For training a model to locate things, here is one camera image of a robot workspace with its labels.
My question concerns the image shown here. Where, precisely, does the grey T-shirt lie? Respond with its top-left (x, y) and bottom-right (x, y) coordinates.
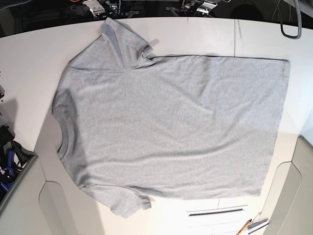
top-left (52, 18), bottom-right (291, 218)

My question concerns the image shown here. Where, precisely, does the yellow pencil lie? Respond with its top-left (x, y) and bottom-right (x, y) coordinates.
top-left (236, 219), bottom-right (252, 235)

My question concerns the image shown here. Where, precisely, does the blue black clamp tool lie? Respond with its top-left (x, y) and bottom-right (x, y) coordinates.
top-left (0, 125), bottom-right (37, 198)

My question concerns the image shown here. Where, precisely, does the grey looped cable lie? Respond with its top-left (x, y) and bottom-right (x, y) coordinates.
top-left (280, 0), bottom-right (303, 39)

